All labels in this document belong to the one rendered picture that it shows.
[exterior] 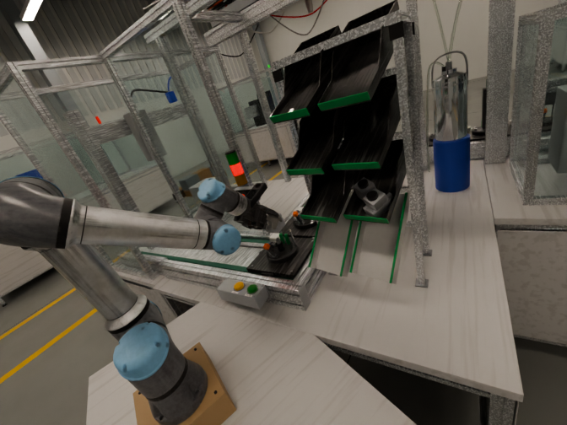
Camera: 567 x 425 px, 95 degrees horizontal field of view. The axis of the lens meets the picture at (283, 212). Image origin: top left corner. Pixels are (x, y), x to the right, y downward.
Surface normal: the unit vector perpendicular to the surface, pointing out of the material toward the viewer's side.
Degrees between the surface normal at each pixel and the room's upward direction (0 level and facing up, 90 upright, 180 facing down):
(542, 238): 90
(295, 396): 0
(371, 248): 45
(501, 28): 90
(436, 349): 0
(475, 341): 0
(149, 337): 9
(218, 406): 90
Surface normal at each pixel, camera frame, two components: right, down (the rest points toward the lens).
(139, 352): -0.22, -0.81
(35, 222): 0.44, 0.00
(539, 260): -0.48, 0.51
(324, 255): -0.65, -0.26
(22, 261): 0.79, 0.03
